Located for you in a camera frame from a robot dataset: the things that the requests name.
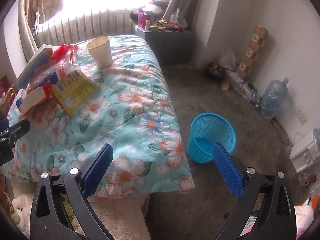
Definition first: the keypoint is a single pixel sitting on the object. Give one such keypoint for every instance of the long white and blue box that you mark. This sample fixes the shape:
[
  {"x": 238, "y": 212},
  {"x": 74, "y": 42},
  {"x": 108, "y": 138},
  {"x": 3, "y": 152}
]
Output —
[{"x": 32, "y": 63}]

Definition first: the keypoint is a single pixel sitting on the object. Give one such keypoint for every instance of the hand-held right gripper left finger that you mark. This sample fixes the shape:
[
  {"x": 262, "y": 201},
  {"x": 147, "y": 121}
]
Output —
[{"x": 98, "y": 170}]

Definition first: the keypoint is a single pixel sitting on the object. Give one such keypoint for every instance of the grey curtain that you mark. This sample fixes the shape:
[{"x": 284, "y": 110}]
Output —
[{"x": 182, "y": 0}]

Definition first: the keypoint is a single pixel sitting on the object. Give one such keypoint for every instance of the yellow printed box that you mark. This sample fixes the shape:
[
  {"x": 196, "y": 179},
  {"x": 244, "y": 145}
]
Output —
[{"x": 75, "y": 91}]

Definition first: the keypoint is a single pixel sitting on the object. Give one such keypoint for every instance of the patterned paper roll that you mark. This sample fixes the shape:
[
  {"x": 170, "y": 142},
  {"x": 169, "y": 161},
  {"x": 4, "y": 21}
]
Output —
[{"x": 255, "y": 50}]

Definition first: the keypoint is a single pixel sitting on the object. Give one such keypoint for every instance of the clear plastic bag red print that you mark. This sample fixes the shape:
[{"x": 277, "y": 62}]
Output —
[{"x": 46, "y": 76}]

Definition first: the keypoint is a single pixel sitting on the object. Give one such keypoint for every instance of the pink bottle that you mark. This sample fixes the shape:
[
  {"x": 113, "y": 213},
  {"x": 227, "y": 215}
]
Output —
[{"x": 142, "y": 20}]

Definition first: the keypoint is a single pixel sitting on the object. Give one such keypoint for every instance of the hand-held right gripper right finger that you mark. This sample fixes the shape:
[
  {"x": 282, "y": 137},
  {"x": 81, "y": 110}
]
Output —
[{"x": 226, "y": 170}]

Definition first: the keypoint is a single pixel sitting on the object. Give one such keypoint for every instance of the large blue water jug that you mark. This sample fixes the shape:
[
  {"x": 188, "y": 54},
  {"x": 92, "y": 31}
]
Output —
[{"x": 273, "y": 98}]

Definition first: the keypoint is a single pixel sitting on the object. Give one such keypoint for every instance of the beige tote bag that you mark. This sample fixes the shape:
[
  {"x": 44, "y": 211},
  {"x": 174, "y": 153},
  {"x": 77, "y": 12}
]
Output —
[{"x": 7, "y": 101}]

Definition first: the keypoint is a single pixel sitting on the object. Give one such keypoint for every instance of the beige puffer coat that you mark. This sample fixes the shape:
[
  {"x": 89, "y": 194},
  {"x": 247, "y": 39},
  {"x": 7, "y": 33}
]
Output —
[{"x": 45, "y": 0}]

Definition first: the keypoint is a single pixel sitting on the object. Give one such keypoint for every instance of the cream fluffy blanket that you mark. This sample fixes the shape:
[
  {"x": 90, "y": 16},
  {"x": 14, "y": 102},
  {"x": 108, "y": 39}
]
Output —
[{"x": 120, "y": 217}]

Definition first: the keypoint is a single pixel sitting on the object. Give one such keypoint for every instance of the blue plastic basket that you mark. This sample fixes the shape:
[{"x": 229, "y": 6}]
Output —
[{"x": 212, "y": 140}]

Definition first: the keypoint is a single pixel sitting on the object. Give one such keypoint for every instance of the white printed cloth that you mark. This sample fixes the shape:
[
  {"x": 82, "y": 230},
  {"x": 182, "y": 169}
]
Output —
[{"x": 237, "y": 80}]

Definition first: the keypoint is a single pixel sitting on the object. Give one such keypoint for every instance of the pink cloth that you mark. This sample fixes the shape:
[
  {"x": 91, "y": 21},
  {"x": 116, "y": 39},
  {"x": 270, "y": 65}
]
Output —
[{"x": 303, "y": 213}]

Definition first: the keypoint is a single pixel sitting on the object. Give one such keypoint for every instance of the cream paper cup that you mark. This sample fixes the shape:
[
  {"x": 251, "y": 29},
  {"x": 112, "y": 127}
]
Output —
[{"x": 100, "y": 51}]

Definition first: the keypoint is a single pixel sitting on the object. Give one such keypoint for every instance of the dark box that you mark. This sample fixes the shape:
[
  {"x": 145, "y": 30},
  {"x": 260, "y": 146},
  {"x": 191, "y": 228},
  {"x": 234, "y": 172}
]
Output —
[{"x": 214, "y": 71}]

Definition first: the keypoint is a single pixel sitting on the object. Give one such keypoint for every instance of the pile of colourful small items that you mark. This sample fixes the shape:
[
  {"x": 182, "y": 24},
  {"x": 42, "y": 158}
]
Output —
[{"x": 163, "y": 25}]

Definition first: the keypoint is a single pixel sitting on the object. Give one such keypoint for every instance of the grey cabinet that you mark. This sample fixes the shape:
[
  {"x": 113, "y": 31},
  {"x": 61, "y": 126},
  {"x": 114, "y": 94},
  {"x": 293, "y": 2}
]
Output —
[{"x": 166, "y": 46}]

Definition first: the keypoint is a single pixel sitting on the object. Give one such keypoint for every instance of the plush toys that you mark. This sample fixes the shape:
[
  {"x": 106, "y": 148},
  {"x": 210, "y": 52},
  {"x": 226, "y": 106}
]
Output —
[{"x": 158, "y": 3}]

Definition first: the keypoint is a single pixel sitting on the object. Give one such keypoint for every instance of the floral teal blanket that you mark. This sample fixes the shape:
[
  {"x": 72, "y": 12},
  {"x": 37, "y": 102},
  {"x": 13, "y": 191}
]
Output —
[{"x": 135, "y": 110}]

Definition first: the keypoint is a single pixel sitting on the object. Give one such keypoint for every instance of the wall socket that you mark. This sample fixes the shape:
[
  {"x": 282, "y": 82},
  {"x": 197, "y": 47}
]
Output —
[{"x": 301, "y": 117}]

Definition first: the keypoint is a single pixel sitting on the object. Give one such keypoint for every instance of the white plastic bag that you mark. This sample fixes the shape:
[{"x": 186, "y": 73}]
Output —
[{"x": 178, "y": 20}]

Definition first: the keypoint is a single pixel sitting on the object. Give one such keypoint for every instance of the white small appliance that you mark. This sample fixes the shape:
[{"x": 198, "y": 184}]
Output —
[{"x": 303, "y": 151}]

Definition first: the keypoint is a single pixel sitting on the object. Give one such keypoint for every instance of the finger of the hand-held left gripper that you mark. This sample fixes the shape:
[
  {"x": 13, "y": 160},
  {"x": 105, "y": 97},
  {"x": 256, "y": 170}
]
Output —
[
  {"x": 18, "y": 129},
  {"x": 3, "y": 124}
]

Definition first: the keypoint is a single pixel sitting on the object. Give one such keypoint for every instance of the crumpled translucent plastic bag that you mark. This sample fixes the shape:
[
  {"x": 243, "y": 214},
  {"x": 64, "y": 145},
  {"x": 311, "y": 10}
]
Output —
[{"x": 227, "y": 60}]

